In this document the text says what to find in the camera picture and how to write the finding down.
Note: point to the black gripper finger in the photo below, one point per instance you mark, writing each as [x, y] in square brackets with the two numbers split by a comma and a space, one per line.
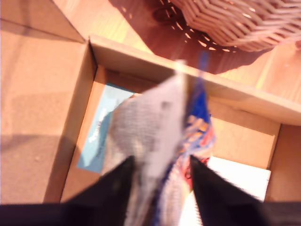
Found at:
[110, 193]
[211, 193]

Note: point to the blue Terry's orange bag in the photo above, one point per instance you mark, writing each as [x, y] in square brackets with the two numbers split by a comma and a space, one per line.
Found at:
[200, 127]

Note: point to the brown cardboard box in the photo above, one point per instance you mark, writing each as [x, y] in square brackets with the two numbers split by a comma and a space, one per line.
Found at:
[35, 94]

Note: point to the woven wicker basket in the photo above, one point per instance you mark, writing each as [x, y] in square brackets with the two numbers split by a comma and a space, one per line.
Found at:
[235, 23]

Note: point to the light blue leaflet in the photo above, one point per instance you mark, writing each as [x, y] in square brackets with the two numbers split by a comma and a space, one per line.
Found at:
[98, 131]

